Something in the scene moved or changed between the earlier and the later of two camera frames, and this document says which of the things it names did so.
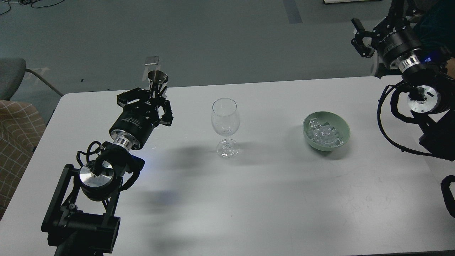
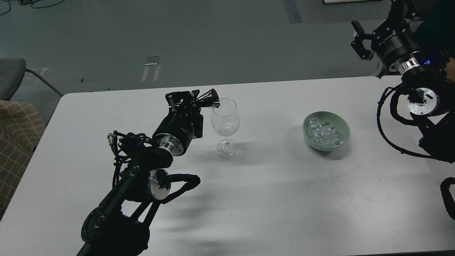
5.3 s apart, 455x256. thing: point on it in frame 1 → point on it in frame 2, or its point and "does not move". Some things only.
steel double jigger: [157, 78] → [210, 99]
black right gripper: [398, 43] does not move
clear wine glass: [225, 120] does not move
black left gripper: [135, 124] → [183, 123]
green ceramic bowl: [334, 120] does not move
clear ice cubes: [324, 134] does not move
